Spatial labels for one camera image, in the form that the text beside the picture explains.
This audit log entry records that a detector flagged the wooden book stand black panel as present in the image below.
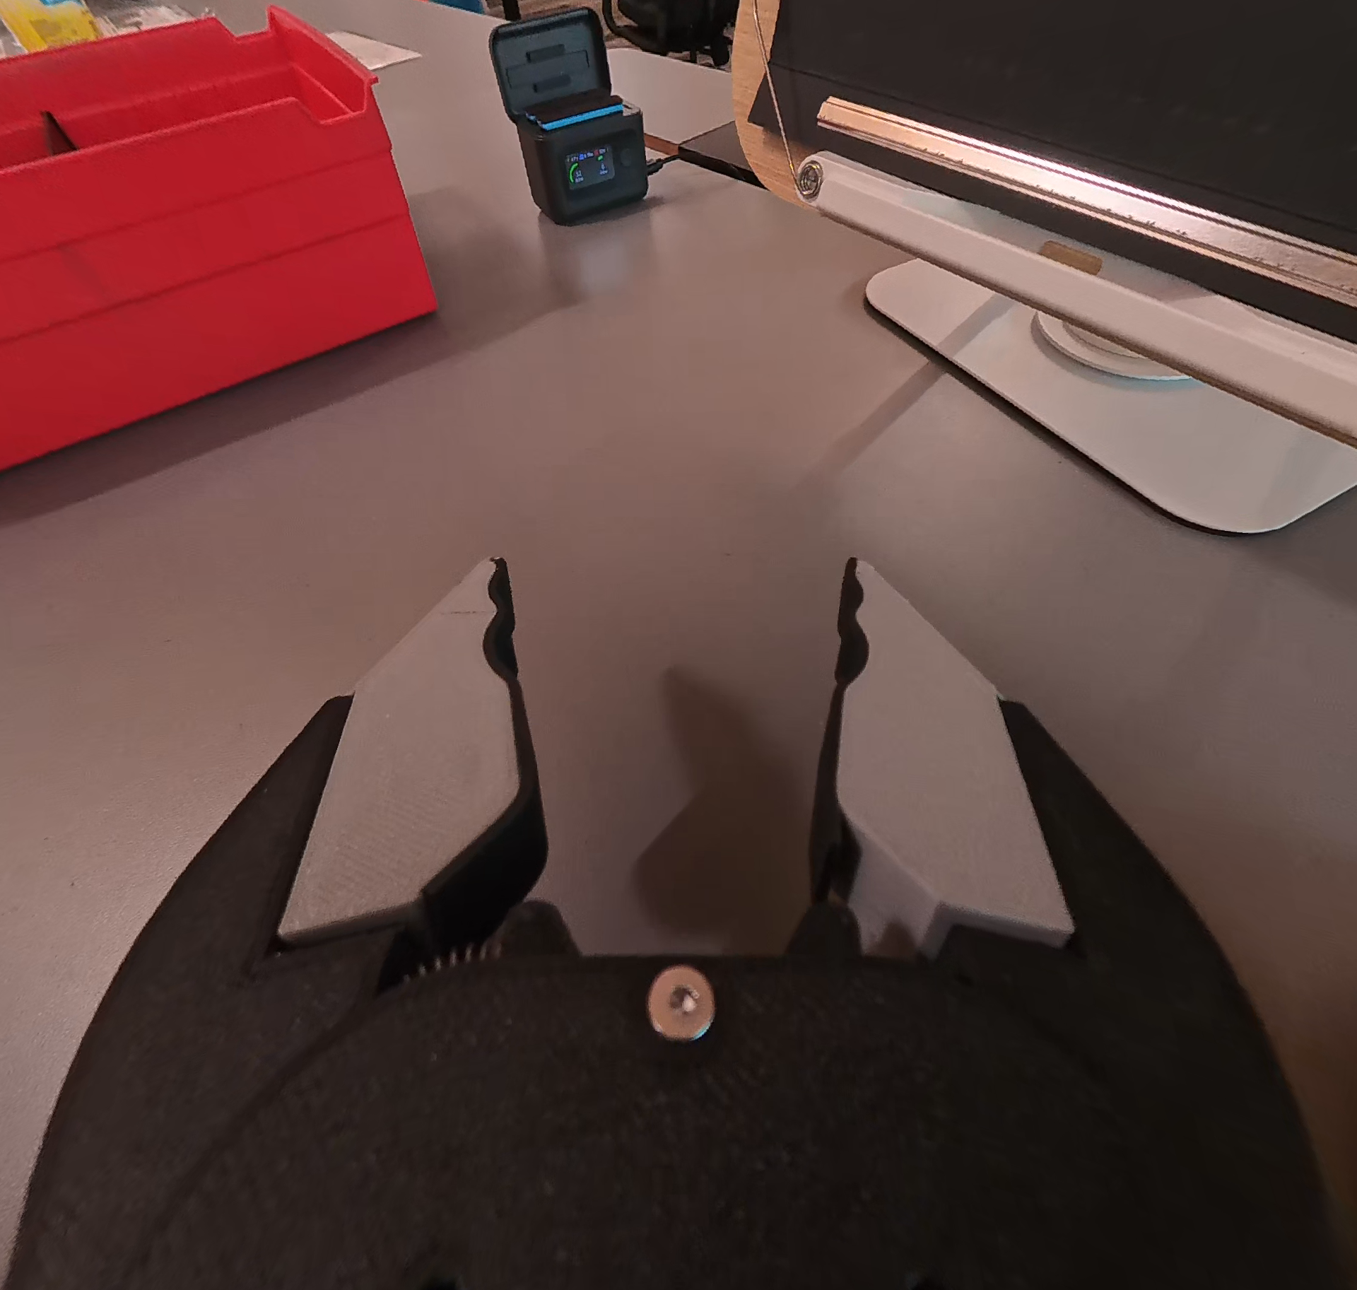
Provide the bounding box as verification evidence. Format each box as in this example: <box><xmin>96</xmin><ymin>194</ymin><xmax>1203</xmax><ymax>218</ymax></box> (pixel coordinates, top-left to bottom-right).
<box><xmin>731</xmin><ymin>0</ymin><xmax>1357</xmax><ymax>536</ymax></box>

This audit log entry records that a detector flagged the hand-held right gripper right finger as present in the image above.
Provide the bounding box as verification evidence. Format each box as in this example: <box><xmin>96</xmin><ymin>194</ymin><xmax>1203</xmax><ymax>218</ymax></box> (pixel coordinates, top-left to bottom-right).
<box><xmin>810</xmin><ymin>558</ymin><xmax>1074</xmax><ymax>957</ymax></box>

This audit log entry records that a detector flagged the red plastic bin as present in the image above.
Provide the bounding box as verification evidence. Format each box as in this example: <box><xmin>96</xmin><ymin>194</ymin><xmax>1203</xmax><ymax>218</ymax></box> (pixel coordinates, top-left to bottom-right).
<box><xmin>0</xmin><ymin>5</ymin><xmax>439</xmax><ymax>473</ymax></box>

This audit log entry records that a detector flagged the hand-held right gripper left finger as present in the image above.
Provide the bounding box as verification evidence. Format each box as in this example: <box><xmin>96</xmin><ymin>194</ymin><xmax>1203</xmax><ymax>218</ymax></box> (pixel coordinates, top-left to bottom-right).
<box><xmin>278</xmin><ymin>556</ymin><xmax>548</xmax><ymax>944</ymax></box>

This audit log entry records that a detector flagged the black charging case with screen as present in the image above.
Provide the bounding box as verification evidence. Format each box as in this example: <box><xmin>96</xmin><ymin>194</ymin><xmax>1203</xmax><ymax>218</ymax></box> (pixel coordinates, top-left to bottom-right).
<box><xmin>490</xmin><ymin>7</ymin><xmax>650</xmax><ymax>225</ymax></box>

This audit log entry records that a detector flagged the printed paper sheet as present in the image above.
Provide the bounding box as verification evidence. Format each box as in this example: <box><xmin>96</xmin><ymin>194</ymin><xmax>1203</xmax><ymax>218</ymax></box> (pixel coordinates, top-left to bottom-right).
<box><xmin>323</xmin><ymin>30</ymin><xmax>422</xmax><ymax>72</ymax></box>

